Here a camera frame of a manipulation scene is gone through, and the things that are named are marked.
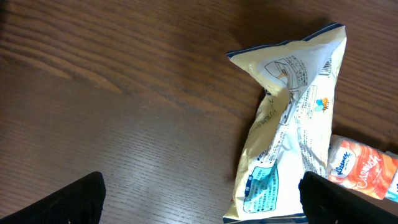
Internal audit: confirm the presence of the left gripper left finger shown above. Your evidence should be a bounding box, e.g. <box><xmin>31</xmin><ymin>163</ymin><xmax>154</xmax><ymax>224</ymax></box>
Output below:
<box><xmin>1</xmin><ymin>171</ymin><xmax>106</xmax><ymax>224</ymax></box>

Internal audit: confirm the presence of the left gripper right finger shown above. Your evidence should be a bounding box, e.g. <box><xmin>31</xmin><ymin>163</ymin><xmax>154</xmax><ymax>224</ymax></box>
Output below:
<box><xmin>298</xmin><ymin>172</ymin><xmax>397</xmax><ymax>224</ymax></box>

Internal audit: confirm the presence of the orange Kleenex tissue pack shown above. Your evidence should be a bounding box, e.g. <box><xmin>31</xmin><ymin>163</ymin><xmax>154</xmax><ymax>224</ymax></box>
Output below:
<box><xmin>327</xmin><ymin>135</ymin><xmax>397</xmax><ymax>200</ymax></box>

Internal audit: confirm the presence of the large white wet-wipes pack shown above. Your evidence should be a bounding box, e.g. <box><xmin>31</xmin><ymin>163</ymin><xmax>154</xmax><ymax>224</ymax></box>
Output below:
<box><xmin>223</xmin><ymin>23</ymin><xmax>347</xmax><ymax>223</ymax></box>

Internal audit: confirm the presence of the green Kleenex tissue pack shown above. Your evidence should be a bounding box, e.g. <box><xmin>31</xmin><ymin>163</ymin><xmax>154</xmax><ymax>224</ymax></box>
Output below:
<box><xmin>385</xmin><ymin>151</ymin><xmax>397</xmax><ymax>202</ymax></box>

